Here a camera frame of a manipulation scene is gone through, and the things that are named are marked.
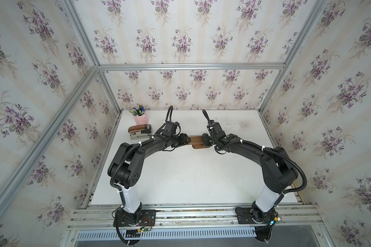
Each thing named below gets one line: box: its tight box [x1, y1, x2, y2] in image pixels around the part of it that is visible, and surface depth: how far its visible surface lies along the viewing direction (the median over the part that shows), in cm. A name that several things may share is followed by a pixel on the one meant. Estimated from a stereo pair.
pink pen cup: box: [133, 110, 149, 126], surface depth 106 cm
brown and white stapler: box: [127, 124, 152, 140], surface depth 106 cm
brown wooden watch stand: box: [188, 135, 211, 150], surface depth 95 cm
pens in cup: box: [128, 104, 146, 117], surface depth 105 cm
